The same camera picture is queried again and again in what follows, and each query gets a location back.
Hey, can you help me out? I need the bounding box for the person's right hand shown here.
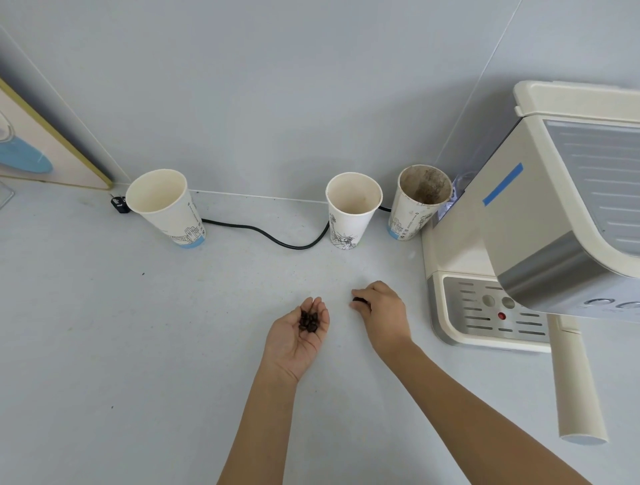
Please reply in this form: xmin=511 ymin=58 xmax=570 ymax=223
xmin=350 ymin=280 xmax=412 ymax=362

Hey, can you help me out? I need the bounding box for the person's left hand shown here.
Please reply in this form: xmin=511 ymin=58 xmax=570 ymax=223
xmin=261 ymin=297 xmax=331 ymax=384

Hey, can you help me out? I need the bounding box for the person's left forearm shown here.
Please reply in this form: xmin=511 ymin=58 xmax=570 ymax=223
xmin=216 ymin=361 xmax=299 ymax=485

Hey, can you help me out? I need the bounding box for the person's right forearm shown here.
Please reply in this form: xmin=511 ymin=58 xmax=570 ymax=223
xmin=374 ymin=338 xmax=596 ymax=485

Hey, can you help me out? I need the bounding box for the white paper cup statue print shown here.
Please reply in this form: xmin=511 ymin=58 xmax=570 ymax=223
xmin=325 ymin=172 xmax=384 ymax=249

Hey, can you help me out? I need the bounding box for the stained paper cup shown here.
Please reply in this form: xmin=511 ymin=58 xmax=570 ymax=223
xmin=387 ymin=164 xmax=454 ymax=242

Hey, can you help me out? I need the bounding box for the metal drip tray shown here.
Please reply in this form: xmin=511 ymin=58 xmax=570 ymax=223
xmin=432 ymin=272 xmax=553 ymax=353

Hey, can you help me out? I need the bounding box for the clear water tank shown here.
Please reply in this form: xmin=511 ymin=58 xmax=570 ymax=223
xmin=437 ymin=171 xmax=481 ymax=223

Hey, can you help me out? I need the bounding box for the white paper cup blue base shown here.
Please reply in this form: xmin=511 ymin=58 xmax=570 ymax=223
xmin=125 ymin=169 xmax=206 ymax=249

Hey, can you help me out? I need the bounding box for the blue tape strip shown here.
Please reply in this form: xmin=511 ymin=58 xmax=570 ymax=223
xmin=482 ymin=162 xmax=524 ymax=207

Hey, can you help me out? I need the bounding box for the cream espresso machine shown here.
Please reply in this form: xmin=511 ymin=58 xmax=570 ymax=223
xmin=421 ymin=80 xmax=640 ymax=353

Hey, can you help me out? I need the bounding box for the gold framed picture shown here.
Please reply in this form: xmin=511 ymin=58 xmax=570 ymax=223
xmin=0 ymin=77 xmax=115 ymax=191

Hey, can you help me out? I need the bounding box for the black power cable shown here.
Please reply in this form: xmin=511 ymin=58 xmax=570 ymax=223
xmin=110 ymin=196 xmax=396 ymax=250

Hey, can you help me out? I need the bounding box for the cream portafilter handle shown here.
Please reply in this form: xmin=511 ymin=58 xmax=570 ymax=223
xmin=546 ymin=314 xmax=609 ymax=445

